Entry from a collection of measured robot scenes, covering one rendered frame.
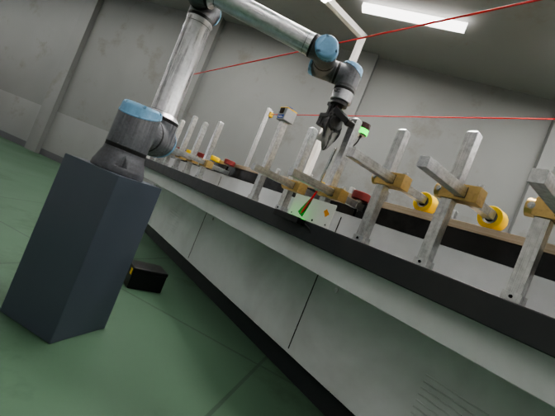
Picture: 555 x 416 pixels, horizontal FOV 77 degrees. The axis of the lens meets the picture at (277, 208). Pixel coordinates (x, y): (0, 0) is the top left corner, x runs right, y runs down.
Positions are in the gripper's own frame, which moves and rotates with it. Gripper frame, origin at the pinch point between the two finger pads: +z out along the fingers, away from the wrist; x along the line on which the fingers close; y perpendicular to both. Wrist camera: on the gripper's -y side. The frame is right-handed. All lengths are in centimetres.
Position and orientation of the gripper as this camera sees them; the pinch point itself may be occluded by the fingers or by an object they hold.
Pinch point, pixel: (324, 147)
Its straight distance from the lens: 148.4
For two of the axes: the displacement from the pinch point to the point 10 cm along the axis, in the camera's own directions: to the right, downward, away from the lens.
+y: -5.7, -2.2, 7.9
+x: -7.3, -3.1, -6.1
